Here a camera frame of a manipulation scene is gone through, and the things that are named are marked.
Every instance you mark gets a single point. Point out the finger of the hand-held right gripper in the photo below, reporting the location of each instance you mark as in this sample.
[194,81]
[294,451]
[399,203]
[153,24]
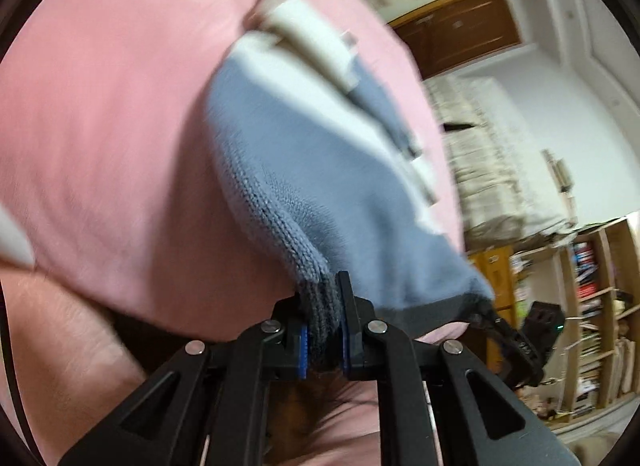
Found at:
[515,351]

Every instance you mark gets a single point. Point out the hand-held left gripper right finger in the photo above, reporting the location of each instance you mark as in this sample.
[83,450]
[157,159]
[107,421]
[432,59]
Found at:
[400,386]

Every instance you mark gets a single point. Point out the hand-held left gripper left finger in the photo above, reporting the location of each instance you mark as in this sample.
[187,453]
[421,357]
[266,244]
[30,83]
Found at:
[235,396]

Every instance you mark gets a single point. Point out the wooden bookshelf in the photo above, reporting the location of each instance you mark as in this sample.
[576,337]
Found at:
[600,326]

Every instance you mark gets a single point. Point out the brown wooden door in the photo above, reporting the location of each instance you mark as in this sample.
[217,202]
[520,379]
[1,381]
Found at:
[460,35]

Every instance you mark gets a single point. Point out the yellow cabinet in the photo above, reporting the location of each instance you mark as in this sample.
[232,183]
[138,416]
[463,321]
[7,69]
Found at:
[492,271]

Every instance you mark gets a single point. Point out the striped knit sweater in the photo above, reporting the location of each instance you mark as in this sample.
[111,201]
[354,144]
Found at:
[310,160]

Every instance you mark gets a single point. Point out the lace covered furniture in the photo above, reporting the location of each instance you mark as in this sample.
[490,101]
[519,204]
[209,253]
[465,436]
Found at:
[500,165]

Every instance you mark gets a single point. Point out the pink bed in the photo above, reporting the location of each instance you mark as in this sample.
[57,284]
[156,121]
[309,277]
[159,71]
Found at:
[110,110]

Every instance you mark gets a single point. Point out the wall mounted fixture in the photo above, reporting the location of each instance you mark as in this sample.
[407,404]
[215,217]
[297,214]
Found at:
[561,173]

